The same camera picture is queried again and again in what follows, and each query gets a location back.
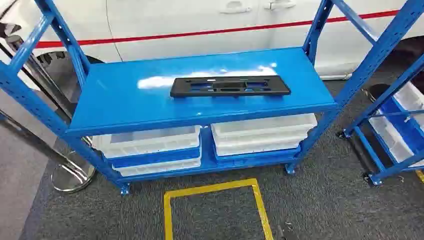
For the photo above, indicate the black plastic panel with cutouts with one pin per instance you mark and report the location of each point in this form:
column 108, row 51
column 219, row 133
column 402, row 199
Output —
column 185, row 89

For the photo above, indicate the yellow floor tape square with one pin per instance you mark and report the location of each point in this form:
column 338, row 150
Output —
column 420, row 175
column 212, row 188

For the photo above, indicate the blue metal shelf rack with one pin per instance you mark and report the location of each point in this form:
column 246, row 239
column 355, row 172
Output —
column 386, row 96
column 132, row 99

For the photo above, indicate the white car with red stripe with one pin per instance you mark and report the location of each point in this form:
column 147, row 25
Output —
column 198, row 20

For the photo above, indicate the chrome stanchion post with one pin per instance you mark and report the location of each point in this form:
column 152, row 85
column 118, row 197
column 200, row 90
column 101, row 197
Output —
column 73, row 177

